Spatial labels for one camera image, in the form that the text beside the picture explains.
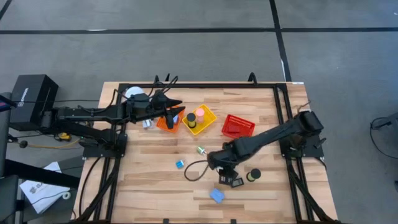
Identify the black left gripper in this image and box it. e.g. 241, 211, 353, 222
126, 89, 187, 130

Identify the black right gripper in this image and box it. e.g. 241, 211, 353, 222
206, 148, 240, 186

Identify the black digital timer with display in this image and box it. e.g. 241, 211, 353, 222
230, 177, 245, 189

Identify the black hourglass yellow sand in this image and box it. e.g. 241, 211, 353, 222
246, 168, 262, 182
185, 112, 197, 129

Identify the light blue power bank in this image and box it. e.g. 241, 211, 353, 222
209, 188, 226, 205

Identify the orange plastic basket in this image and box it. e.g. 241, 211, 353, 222
156, 105, 185, 134

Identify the yellow plastic basket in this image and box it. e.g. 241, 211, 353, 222
182, 103, 218, 136

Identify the white mushroom-shaped lamp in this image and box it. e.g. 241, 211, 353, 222
124, 86, 146, 98

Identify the red plastic basket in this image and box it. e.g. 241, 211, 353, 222
221, 113, 256, 140

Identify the black cardboard box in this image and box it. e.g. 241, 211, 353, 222
10, 73, 59, 132

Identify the black beam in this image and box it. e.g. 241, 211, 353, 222
2, 159, 81, 189

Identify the white printed paper sheet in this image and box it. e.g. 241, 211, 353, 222
19, 161, 72, 215

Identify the blue screen device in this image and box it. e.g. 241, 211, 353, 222
0, 93, 17, 113

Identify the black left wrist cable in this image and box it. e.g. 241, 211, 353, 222
148, 75, 180, 95

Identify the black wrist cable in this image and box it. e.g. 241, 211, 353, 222
183, 159, 211, 182
148, 75, 180, 95

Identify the black metal table frame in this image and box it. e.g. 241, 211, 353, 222
74, 72, 343, 224

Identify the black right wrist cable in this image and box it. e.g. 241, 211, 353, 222
183, 159, 211, 182

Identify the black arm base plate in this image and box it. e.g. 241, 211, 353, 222
280, 133, 325, 159
82, 133, 128, 159

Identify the yellow cable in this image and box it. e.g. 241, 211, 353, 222
28, 132, 81, 150

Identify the black floor cable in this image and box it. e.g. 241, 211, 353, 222
369, 115, 398, 161

